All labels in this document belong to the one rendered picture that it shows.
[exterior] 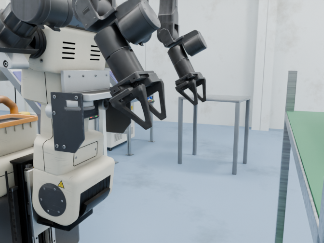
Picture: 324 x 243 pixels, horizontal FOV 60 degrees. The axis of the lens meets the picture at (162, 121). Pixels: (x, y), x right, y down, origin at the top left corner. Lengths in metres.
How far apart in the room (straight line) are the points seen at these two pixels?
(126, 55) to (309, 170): 0.37
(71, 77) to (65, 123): 0.13
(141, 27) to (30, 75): 0.47
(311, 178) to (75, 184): 0.61
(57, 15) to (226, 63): 5.14
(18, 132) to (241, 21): 5.02
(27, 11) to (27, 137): 0.61
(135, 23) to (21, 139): 0.74
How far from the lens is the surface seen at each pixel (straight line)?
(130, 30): 0.53
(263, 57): 5.38
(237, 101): 2.96
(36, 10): 0.63
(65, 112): 0.77
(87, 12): 0.57
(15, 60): 0.72
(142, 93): 0.49
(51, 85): 0.86
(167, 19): 0.96
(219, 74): 5.70
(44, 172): 0.90
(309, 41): 5.69
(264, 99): 5.40
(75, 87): 0.82
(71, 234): 1.40
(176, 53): 0.95
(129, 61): 0.54
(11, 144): 1.12
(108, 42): 0.55
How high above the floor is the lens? 1.10
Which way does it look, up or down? 10 degrees down
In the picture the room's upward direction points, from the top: straight up
